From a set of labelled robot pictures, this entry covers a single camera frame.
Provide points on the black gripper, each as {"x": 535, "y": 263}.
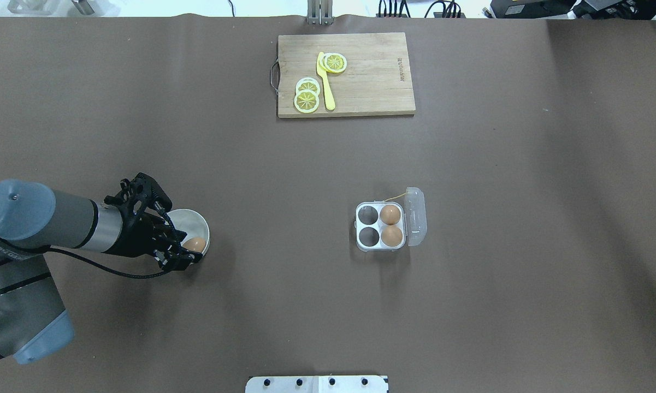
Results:
{"x": 135, "y": 238}

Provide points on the brown egg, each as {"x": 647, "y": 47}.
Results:
{"x": 392, "y": 236}
{"x": 195, "y": 244}
{"x": 390, "y": 214}

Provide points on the white bowl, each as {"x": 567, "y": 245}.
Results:
{"x": 192, "y": 223}

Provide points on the clear plastic egg box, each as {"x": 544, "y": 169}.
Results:
{"x": 413, "y": 222}

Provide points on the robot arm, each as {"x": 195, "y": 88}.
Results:
{"x": 35, "y": 220}

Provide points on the brown egg front in box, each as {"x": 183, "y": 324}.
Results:
{"x": 392, "y": 236}

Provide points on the lemon slice front left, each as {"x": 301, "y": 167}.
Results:
{"x": 306, "y": 101}

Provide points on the lemon slice rear left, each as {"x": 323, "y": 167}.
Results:
{"x": 308, "y": 83}

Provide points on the wooden cutting board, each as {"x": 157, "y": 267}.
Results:
{"x": 377, "y": 81}

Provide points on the metal clamp at table edge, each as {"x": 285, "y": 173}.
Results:
{"x": 320, "y": 12}

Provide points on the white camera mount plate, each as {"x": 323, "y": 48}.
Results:
{"x": 318, "y": 383}

